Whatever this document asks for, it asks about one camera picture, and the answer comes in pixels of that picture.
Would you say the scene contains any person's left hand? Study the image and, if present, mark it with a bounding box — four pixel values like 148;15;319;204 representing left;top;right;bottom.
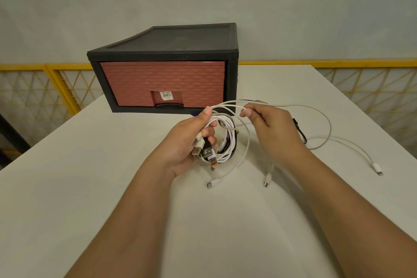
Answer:
152;106;218;178

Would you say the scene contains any person's right hand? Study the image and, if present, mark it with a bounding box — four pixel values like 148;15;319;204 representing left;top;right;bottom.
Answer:
240;101;314;166

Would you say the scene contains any white cable bundle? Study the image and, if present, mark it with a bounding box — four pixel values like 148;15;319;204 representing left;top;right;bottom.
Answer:
192;115;240;171

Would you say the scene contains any white cable with silver plug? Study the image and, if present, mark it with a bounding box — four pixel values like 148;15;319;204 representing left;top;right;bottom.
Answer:
206;110;251;190

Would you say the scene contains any short white charging cable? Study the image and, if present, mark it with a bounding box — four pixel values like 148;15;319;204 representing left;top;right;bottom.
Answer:
263;162;276;188

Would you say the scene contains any long thin white cable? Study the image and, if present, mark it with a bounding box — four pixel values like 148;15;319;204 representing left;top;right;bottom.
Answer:
208;100;384;177

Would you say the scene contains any person's right forearm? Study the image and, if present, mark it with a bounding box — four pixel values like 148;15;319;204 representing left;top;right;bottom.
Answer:
284;151;417;278

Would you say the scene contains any person's left forearm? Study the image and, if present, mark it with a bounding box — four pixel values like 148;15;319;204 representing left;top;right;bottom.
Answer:
65;155;178;278

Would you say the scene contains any red brick-pattern drawer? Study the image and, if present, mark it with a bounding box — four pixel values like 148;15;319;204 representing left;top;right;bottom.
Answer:
100;60;226;108

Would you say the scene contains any black plastic drawer cabinet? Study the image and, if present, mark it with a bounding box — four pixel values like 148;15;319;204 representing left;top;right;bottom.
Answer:
87;23;240;116

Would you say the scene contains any yellow metal mesh railing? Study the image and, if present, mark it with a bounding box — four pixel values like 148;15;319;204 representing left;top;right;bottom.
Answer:
0;59;417;160

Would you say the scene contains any black metal beam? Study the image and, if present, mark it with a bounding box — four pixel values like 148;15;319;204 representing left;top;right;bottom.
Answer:
0;113;31;168

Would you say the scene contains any black cable with strap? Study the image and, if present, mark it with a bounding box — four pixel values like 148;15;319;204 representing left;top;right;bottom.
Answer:
292;117;308;145

